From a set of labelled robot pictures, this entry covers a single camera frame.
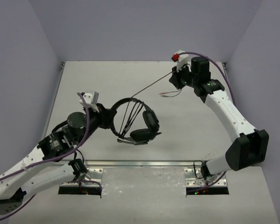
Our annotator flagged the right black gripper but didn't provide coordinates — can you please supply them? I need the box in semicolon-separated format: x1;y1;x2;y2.
171;62;198;90

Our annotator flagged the black headset cable with plugs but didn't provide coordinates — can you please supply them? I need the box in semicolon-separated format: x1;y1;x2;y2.
118;71;184;138

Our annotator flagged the black headset with microphone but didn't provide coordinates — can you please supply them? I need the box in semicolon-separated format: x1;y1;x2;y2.
110;98;161;145

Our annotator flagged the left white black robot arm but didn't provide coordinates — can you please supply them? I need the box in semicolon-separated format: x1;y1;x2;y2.
0;104;117;216

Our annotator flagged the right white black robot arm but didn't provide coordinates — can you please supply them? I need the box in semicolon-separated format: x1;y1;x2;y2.
169;53;269;180

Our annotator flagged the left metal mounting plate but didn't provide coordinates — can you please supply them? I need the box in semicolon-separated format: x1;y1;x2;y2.
59;167;104;187

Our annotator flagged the metal mounting plate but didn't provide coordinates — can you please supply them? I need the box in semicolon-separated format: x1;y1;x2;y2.
184;167;226;188
59;167;104;187

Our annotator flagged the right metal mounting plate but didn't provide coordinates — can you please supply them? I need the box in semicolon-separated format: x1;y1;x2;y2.
184;167;226;188

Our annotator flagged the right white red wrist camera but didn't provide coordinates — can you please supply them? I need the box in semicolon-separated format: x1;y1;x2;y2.
171;50;189;72

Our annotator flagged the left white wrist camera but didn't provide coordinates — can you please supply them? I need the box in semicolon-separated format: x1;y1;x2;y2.
79;91;99;112

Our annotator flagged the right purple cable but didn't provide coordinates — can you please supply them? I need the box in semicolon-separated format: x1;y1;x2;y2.
179;51;236;194

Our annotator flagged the purple cable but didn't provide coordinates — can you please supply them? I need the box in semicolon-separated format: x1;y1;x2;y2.
179;51;236;194
0;92;103;222

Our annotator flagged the metal table edge rail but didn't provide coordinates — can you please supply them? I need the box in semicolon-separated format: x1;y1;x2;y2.
51;159;234;167

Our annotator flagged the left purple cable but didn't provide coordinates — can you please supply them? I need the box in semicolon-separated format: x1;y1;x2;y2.
0;92;103;222

